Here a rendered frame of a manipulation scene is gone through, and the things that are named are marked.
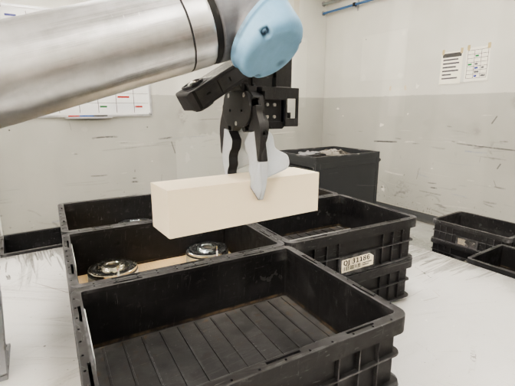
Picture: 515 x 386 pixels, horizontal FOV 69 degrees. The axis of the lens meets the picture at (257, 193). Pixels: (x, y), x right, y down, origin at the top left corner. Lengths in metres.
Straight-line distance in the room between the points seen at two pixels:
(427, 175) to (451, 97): 0.80
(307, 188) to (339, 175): 1.94
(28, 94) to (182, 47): 0.12
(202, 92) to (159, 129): 3.60
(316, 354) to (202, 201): 0.23
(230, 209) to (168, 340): 0.27
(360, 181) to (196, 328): 2.11
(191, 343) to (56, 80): 0.46
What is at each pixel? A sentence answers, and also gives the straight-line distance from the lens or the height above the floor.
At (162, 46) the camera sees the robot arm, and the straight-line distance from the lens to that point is 0.34.
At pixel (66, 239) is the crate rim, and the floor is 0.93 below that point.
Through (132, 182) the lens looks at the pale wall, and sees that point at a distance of 4.03.
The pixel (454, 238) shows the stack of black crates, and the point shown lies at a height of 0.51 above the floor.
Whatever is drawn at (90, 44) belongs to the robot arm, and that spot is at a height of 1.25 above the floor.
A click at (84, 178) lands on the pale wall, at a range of 3.93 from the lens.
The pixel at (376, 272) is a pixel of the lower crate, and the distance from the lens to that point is 0.97.
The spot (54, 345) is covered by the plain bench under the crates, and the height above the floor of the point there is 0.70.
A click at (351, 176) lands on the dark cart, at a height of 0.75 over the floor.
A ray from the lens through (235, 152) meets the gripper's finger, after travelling 0.55.
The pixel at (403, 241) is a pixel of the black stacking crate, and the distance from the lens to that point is 1.02.
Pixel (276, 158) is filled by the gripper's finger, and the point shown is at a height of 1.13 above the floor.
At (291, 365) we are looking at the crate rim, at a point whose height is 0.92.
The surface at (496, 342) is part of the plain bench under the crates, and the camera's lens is 1.02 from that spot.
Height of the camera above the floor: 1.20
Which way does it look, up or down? 13 degrees down
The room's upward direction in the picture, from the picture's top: straight up
